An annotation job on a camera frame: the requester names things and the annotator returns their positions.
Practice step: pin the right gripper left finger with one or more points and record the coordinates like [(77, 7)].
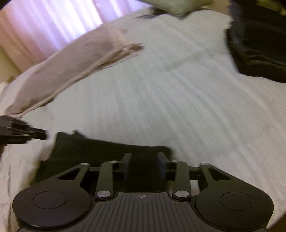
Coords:
[(112, 175)]

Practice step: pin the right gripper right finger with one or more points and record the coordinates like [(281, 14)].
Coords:
[(177, 172)]

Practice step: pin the black long-sleeve sweater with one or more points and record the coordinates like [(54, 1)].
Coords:
[(73, 149)]

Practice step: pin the stack of dark folded clothes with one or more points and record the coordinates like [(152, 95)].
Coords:
[(256, 38)]

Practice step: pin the white striped bedspread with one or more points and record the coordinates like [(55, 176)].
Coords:
[(181, 91)]

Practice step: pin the pink sheer curtain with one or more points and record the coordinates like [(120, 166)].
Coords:
[(32, 31)]

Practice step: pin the mauve folded blanket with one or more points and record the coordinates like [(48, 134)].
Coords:
[(96, 50)]

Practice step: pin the green textured pillow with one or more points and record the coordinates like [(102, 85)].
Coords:
[(178, 7)]

